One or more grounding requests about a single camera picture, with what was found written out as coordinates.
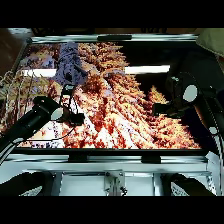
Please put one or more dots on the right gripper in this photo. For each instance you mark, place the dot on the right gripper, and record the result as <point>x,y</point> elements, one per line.
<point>162,109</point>

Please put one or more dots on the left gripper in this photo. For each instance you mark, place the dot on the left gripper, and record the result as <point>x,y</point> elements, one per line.
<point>75,119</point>

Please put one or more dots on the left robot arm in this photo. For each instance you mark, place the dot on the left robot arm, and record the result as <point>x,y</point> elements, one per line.
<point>30,123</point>

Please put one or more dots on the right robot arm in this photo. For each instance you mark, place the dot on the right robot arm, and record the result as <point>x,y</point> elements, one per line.
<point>200,100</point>

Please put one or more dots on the pale beige cloth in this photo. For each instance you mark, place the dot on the pale beige cloth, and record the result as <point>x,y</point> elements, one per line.
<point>213,40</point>

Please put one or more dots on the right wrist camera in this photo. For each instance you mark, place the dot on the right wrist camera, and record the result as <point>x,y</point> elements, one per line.
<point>174,83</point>

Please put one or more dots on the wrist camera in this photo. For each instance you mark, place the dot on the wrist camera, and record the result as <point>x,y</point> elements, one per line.
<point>174,83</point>
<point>68,88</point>

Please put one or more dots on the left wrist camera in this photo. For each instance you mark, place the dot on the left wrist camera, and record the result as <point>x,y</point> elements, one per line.
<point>68,88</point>

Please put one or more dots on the silver frame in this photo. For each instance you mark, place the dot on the silver frame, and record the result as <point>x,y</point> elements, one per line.
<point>110,165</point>

